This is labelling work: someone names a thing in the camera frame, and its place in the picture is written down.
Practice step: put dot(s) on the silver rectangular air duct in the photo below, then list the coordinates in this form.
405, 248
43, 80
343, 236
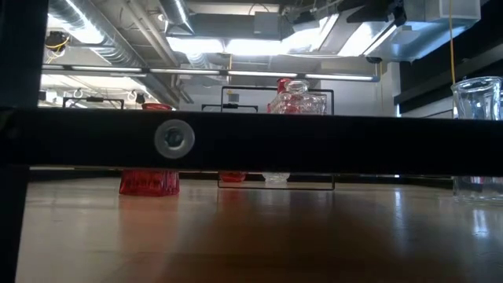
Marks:
412, 39

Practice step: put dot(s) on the clear cut-glass square vase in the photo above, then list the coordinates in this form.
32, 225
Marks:
310, 104

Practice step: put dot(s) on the clear bell-shaped glass vase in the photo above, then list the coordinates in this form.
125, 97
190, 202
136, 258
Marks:
276, 177

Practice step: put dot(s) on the black table frame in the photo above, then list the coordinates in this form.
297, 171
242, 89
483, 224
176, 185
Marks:
393, 181

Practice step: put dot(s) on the clear tumbler-shaped glass vase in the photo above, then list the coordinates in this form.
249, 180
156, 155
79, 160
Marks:
477, 102

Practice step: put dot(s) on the long tube light fixture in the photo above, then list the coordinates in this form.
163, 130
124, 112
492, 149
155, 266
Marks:
188, 71

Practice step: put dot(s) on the silver round ventilation duct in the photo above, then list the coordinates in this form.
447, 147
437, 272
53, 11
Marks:
177, 13
102, 35

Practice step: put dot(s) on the red ribbed wide-mouth vase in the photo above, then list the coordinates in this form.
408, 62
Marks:
282, 84

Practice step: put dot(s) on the red square glass vase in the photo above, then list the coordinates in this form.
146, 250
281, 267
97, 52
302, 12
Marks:
149, 182

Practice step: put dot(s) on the red bulb vase narrow neck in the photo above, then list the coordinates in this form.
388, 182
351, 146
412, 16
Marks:
232, 177

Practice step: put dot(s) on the black metal frame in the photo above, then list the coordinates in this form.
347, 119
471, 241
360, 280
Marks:
230, 105
94, 99

